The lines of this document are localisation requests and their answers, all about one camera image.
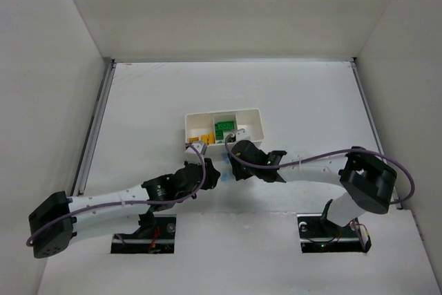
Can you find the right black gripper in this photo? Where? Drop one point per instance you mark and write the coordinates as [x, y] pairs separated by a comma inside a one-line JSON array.
[[237, 166]]

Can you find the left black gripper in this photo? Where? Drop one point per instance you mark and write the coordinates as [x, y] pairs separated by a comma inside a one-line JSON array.
[[210, 173]]

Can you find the green lego brick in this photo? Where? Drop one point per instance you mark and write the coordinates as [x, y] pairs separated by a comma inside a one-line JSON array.
[[225, 126], [220, 136]]

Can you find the yellow curved lego brick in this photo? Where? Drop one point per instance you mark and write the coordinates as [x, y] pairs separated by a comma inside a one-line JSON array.
[[194, 139]]

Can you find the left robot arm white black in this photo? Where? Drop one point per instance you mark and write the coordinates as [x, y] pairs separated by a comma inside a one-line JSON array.
[[60, 221]]

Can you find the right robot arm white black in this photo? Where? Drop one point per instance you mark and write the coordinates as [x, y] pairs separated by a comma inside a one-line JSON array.
[[368, 181]]

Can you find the white three-compartment container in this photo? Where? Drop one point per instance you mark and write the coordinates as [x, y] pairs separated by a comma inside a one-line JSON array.
[[214, 127]]

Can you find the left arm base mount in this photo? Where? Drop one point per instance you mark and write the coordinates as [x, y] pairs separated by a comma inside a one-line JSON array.
[[156, 236]]

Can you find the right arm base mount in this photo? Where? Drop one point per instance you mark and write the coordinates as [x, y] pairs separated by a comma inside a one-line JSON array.
[[319, 235]]

